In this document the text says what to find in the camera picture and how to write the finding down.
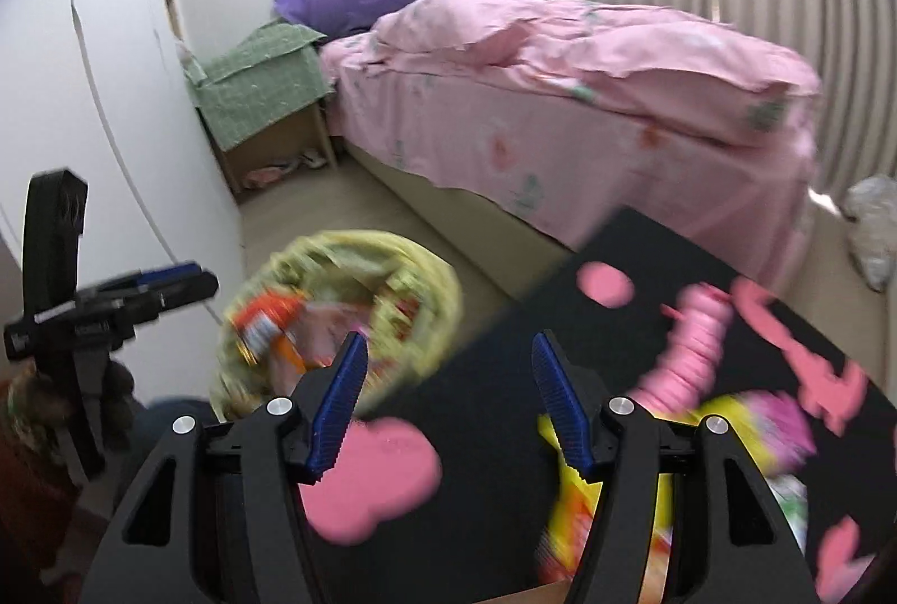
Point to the trash bin with yellow liner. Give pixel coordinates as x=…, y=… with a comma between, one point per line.
x=420, y=274

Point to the bed with pink duvet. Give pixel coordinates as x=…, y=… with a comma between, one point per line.
x=490, y=141

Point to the pink caterpillar toy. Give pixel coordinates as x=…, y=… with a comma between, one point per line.
x=690, y=344

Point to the white plastic bag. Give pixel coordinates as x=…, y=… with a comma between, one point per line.
x=872, y=232

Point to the white shoes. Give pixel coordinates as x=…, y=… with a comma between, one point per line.
x=305, y=162

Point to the purple white snack packet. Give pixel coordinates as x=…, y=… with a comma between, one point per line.
x=778, y=436

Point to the orange snack bag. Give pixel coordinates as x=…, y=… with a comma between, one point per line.
x=263, y=323

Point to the pink floral duvet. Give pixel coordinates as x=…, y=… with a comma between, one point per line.
x=596, y=50

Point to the yellow snack packet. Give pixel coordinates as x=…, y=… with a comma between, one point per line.
x=581, y=513

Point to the green checked cloth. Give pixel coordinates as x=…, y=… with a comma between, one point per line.
x=259, y=78

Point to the brown fuzzy garment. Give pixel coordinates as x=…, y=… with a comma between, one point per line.
x=31, y=411

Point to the wooden nightstand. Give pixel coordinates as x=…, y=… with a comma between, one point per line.
x=280, y=141

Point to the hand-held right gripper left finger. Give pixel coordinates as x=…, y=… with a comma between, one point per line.
x=336, y=408

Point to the dark red cloth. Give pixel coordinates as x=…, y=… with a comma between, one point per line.
x=35, y=506

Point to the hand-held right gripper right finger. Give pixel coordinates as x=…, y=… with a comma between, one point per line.
x=560, y=408

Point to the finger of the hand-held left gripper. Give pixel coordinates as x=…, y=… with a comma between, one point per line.
x=182, y=294
x=165, y=276

